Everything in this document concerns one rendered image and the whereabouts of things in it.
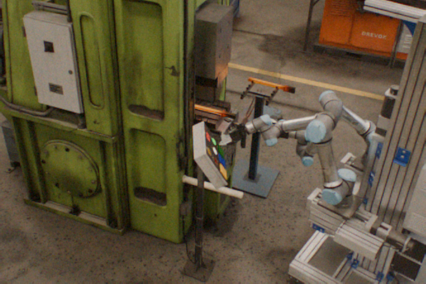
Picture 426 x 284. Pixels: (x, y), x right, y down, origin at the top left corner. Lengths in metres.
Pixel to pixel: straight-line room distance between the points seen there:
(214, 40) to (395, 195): 1.47
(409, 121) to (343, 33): 3.99
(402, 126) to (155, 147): 1.64
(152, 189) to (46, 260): 0.94
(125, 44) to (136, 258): 1.64
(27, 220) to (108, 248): 0.75
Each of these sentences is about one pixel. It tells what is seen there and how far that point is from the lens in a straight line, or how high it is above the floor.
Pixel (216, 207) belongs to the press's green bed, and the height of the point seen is 0.21.
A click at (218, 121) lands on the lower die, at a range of 3.63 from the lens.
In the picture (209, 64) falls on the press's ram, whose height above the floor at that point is 1.47.
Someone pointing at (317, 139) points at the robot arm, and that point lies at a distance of 2.91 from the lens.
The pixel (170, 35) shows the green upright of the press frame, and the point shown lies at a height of 1.74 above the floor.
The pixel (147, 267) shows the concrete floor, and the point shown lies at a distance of 3.92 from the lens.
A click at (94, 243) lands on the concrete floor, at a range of 4.13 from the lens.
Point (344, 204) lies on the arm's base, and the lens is 3.29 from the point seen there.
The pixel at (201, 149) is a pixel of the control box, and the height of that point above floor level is 1.19.
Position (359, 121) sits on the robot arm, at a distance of 3.59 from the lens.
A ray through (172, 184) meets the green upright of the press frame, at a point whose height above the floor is 0.60.
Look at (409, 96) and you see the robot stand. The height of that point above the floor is 1.61.
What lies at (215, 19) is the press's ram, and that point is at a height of 1.76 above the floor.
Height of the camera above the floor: 3.01
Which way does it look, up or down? 34 degrees down
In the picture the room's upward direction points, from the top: 2 degrees clockwise
